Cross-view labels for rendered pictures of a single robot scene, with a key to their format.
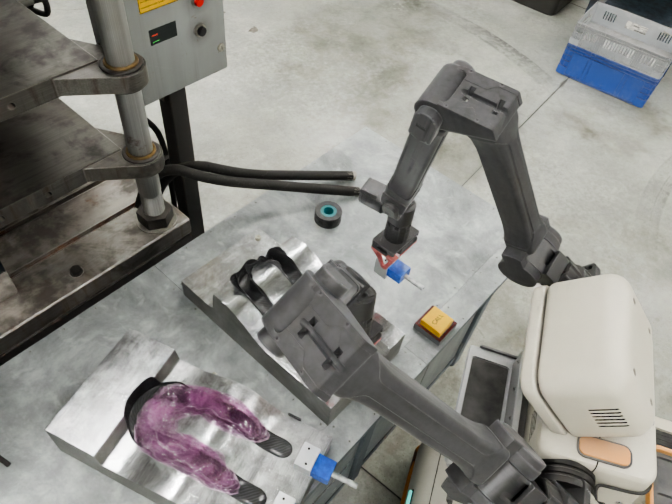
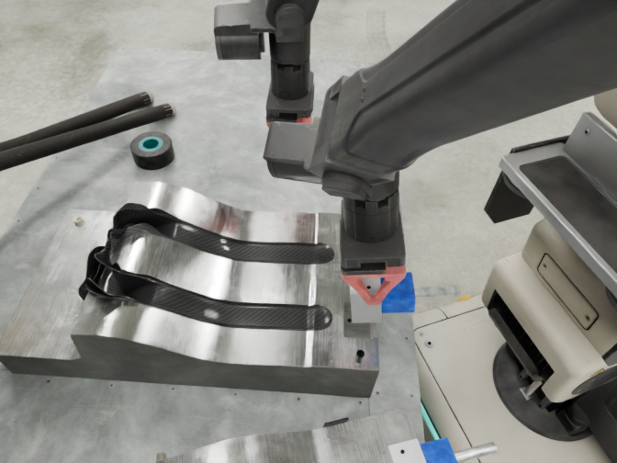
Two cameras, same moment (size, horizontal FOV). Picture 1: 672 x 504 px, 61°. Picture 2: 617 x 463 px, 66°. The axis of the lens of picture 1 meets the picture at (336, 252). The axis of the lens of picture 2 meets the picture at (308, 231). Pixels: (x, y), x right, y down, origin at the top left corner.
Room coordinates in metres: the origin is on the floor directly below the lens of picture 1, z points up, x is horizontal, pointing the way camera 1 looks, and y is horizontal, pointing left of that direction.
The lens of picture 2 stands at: (0.37, 0.19, 1.44)
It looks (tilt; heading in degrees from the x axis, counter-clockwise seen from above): 50 degrees down; 325
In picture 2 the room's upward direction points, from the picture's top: 3 degrees clockwise
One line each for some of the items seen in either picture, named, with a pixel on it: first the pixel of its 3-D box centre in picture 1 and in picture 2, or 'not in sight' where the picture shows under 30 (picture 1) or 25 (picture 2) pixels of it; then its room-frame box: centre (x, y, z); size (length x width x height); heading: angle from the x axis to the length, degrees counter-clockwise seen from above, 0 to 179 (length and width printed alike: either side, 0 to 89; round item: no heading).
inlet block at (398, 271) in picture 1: (401, 273); not in sight; (0.87, -0.17, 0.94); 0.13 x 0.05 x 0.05; 54
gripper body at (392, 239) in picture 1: (397, 229); (290, 77); (0.89, -0.13, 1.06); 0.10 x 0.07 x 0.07; 144
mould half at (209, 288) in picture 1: (290, 308); (202, 280); (0.77, 0.09, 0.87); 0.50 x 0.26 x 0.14; 54
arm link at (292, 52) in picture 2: (399, 209); (285, 38); (0.90, -0.13, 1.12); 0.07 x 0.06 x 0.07; 60
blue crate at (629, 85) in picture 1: (614, 63); not in sight; (3.54, -1.65, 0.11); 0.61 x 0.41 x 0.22; 58
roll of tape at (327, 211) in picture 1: (328, 214); (152, 150); (1.14, 0.04, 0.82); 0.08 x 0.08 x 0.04
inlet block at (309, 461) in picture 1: (327, 471); (443, 460); (0.40, -0.04, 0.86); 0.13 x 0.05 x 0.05; 71
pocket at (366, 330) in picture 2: not in sight; (359, 327); (0.58, -0.06, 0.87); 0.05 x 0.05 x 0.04; 54
